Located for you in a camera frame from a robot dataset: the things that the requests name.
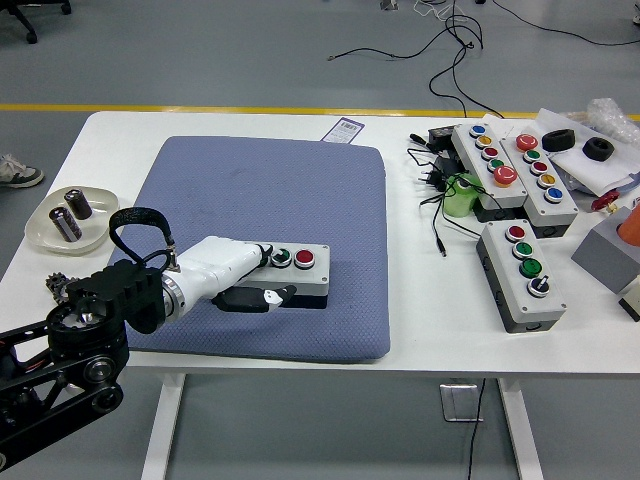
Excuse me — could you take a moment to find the clear plastic bag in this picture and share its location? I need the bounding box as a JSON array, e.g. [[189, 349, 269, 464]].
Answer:
[[569, 97, 640, 147]]

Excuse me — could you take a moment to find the thin black floor cable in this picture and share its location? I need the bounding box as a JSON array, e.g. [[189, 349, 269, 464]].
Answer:
[[492, 0, 640, 47]]

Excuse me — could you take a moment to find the person's shoe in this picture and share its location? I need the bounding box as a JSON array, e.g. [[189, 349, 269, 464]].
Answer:
[[0, 152, 45, 189]]

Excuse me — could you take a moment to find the black foam ring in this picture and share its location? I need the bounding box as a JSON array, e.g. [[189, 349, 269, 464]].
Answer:
[[582, 137, 616, 163], [542, 128, 577, 152]]

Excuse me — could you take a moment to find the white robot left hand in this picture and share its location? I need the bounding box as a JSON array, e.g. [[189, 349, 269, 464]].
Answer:
[[173, 235, 299, 315]]

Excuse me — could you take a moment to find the five-button box, blue end button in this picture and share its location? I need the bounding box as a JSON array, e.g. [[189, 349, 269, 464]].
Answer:
[[451, 122, 530, 223]]

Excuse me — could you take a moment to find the small white box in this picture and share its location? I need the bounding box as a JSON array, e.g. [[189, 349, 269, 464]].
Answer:
[[618, 279, 640, 323]]

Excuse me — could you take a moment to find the long black floor cable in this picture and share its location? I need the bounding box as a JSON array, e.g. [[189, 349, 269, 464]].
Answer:
[[326, 0, 506, 121]]

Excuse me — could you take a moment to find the purple barcode label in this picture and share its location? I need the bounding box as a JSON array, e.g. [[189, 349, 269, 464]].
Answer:
[[320, 116, 366, 145]]

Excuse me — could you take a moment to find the grey four-button control box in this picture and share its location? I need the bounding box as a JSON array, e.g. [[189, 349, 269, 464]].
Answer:
[[474, 219, 569, 335], [219, 243, 331, 310]]

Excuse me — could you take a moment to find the white table leg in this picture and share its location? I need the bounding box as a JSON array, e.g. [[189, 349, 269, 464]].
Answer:
[[497, 377, 544, 480], [141, 372, 189, 480]]

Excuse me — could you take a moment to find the black barrel-plug cord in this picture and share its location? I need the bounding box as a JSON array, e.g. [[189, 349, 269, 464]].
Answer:
[[407, 144, 496, 259]]

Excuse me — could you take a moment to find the small black gear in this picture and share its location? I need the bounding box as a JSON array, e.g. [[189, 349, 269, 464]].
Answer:
[[44, 271, 81, 305]]

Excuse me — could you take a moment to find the dark cylindrical capacitor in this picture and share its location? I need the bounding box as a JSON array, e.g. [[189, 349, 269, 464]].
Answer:
[[63, 187, 94, 221], [48, 207, 84, 244]]

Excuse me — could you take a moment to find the metal floor outlet plate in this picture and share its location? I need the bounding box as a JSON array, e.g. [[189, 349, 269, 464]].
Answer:
[[439, 383, 485, 423]]

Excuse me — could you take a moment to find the grey block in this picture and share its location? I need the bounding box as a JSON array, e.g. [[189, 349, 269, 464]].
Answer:
[[571, 207, 640, 295]]

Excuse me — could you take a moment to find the red knob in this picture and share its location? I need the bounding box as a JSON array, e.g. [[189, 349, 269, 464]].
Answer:
[[591, 189, 622, 213]]

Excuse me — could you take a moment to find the blue-grey quilted mat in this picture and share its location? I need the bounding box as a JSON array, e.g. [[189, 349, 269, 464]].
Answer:
[[102, 134, 392, 365]]

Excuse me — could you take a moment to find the yellow floor tape line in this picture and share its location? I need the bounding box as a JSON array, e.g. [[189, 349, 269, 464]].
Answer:
[[0, 102, 542, 118]]

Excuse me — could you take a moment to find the orange cylinder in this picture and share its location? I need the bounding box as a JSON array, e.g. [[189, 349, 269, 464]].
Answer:
[[617, 204, 640, 247]]

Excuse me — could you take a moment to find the white paper sheet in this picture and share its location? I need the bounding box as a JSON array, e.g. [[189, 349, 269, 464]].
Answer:
[[479, 107, 640, 199]]

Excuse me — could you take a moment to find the black office chair base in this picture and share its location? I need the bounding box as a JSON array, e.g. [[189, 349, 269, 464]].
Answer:
[[0, 0, 73, 45]]

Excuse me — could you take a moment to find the black plug adapter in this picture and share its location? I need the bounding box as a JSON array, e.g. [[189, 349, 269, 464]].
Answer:
[[414, 154, 464, 192]]

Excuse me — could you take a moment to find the black power brick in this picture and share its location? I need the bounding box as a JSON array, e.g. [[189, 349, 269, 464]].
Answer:
[[427, 124, 464, 152]]

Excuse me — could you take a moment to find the black hanging power cable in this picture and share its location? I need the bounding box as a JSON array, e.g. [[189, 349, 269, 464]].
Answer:
[[466, 378, 488, 480]]

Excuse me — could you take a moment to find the five-button box, red mushroom end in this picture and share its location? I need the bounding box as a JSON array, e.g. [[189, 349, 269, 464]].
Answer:
[[500, 132, 580, 239]]

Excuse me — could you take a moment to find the white shallow dish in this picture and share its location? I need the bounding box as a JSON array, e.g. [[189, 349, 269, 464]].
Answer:
[[23, 184, 120, 258]]

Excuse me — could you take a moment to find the white floor cable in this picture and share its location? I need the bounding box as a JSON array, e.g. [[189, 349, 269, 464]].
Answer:
[[413, 0, 454, 22]]

